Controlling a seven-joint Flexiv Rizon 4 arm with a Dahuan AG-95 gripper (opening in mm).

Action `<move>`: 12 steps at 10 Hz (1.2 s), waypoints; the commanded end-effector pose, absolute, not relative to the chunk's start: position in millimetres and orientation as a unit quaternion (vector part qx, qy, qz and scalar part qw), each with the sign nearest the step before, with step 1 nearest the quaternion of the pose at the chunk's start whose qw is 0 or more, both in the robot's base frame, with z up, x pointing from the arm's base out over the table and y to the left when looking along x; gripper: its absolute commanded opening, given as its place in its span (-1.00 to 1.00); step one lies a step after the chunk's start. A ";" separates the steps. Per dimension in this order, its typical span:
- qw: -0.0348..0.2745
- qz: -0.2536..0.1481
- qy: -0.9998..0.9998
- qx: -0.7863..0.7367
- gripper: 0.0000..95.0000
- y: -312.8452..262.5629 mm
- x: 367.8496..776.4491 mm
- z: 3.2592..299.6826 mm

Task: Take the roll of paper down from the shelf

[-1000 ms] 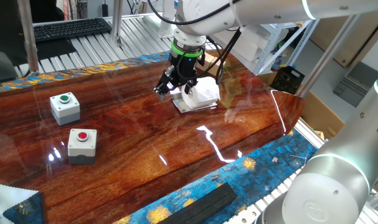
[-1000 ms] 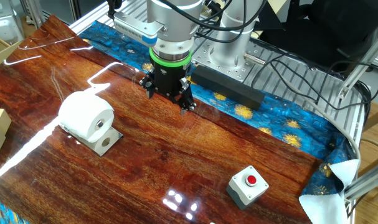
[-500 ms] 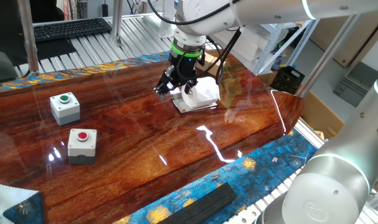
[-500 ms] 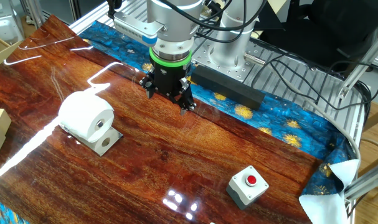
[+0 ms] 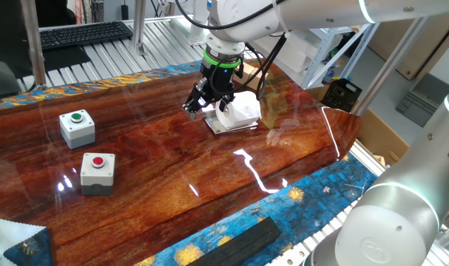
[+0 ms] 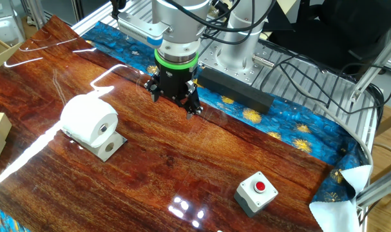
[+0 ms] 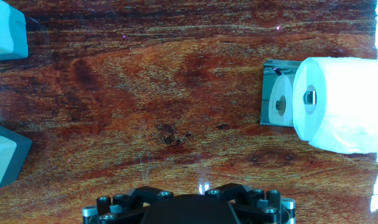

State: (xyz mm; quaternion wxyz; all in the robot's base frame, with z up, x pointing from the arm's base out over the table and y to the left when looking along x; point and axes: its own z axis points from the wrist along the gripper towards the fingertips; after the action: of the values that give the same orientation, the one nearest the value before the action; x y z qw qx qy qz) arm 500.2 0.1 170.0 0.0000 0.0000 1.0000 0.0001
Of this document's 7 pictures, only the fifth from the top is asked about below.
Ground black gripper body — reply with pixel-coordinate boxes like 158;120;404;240
196;65;244;103

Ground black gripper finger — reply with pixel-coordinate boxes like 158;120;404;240
182;81;210;121
217;94;235;114

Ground white toilet paper roll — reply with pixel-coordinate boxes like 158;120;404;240
215;90;263;130

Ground white metal shelf rack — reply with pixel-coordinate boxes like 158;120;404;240
301;21;381;89

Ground white stand with base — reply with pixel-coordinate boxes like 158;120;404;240
168;0;210;47

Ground glossy wood grain mat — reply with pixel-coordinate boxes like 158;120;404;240
0;62;364;266

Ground white foam packing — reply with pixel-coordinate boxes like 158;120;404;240
250;29;343;74

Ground green push button box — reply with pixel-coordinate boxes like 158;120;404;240
58;109;96;150

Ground red push button box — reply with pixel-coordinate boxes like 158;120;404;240
79;152;116;197

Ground black computer keyboard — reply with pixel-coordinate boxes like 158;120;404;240
38;21;134;51

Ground blue starry tablecloth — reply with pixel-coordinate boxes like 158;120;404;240
0;61;379;266

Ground black desk mat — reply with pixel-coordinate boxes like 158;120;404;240
42;46;92;73

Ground black foam block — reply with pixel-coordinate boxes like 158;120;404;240
186;216;283;266

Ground person black shirt torso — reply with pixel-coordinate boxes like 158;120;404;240
35;0;77;27

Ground grey plastic box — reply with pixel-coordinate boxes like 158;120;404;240
395;72;449;129

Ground tan wooden board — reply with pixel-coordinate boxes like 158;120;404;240
367;13;449;81

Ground black computer monitor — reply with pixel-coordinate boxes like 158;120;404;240
0;0;38;99

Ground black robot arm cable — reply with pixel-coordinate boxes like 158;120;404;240
174;0;288;101

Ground aluminium frame post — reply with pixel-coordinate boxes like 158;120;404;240
351;16;432;116
19;0;48;91
130;0;148;55

